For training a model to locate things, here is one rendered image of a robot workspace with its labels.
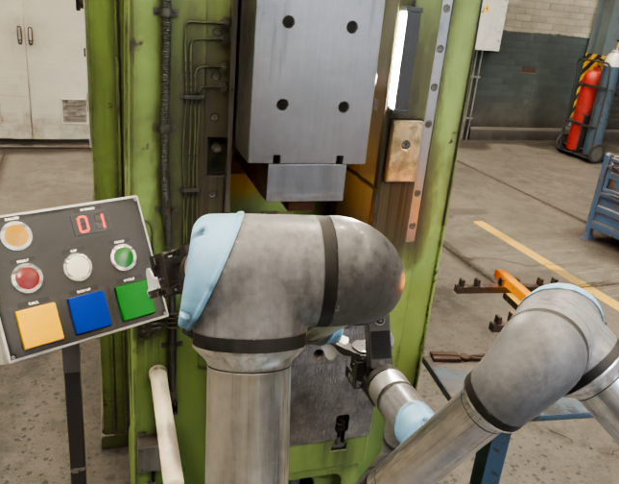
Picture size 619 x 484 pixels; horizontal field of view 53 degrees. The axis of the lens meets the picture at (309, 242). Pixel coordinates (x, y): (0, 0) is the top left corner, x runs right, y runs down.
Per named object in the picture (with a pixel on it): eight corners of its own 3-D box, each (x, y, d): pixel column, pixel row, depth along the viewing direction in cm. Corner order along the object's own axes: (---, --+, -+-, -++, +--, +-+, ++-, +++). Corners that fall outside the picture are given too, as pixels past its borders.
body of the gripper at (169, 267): (180, 250, 122) (212, 238, 113) (192, 292, 122) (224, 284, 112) (145, 257, 117) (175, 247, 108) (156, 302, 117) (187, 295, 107)
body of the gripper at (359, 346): (342, 373, 128) (364, 408, 117) (346, 336, 125) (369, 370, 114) (376, 369, 130) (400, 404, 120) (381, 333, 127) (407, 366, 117)
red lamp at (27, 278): (40, 291, 120) (38, 270, 119) (13, 292, 119) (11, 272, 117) (41, 283, 123) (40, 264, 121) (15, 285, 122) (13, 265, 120)
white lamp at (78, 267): (90, 279, 127) (89, 259, 125) (65, 280, 125) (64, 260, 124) (90, 273, 130) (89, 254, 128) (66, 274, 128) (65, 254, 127)
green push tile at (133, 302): (156, 312, 135) (148, 279, 135) (123, 321, 130) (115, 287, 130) (153, 313, 136) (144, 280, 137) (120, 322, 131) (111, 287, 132)
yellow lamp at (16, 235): (29, 249, 120) (27, 228, 119) (3, 249, 119) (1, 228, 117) (31, 242, 123) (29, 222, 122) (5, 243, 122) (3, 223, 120)
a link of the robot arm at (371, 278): (440, 203, 63) (332, 291, 109) (335, 200, 61) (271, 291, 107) (451, 317, 60) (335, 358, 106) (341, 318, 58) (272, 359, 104)
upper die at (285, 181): (343, 201, 157) (346, 164, 153) (265, 202, 150) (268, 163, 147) (297, 158, 193) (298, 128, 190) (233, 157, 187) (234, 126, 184)
